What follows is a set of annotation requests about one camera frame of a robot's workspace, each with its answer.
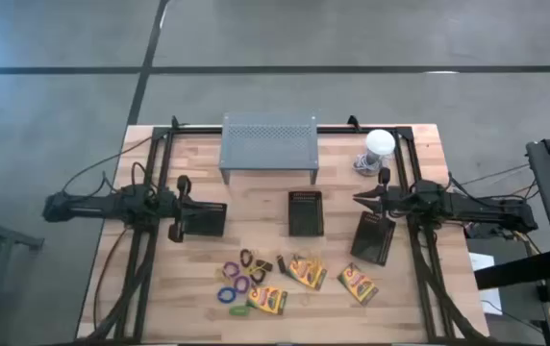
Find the white mushroom table lamp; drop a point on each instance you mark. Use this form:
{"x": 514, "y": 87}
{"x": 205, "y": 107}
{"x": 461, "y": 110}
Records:
{"x": 380, "y": 141}

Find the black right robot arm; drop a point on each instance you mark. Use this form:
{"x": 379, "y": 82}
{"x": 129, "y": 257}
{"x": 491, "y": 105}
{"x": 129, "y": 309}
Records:
{"x": 486, "y": 209}

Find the grey perforated metal shelf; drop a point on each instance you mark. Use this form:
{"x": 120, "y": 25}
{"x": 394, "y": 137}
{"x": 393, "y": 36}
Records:
{"x": 269, "y": 144}

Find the white paper sheet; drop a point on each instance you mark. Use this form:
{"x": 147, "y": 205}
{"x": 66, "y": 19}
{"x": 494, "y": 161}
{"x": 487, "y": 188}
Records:
{"x": 489, "y": 298}

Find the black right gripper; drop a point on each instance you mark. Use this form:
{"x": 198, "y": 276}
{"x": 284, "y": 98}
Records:
{"x": 384, "y": 175}

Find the black metal bar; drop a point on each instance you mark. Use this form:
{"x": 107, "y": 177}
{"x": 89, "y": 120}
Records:
{"x": 520, "y": 271}

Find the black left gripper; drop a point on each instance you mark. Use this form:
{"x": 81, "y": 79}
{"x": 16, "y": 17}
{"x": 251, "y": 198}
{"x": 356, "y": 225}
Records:
{"x": 182, "y": 185}

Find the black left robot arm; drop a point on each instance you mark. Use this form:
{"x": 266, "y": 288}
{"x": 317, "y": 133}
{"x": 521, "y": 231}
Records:
{"x": 87, "y": 209}

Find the black frame bracket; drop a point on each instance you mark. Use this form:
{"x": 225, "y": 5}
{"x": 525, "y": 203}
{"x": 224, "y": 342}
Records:
{"x": 175, "y": 121}
{"x": 352, "y": 121}

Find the black plastic mesh basket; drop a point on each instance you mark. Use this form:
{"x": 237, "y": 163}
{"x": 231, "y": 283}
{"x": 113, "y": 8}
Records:
{"x": 306, "y": 214}
{"x": 371, "y": 240}
{"x": 207, "y": 227}

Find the yellow Crayola crayon box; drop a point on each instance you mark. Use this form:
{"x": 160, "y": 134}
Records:
{"x": 307, "y": 276}
{"x": 267, "y": 300}
{"x": 357, "y": 284}

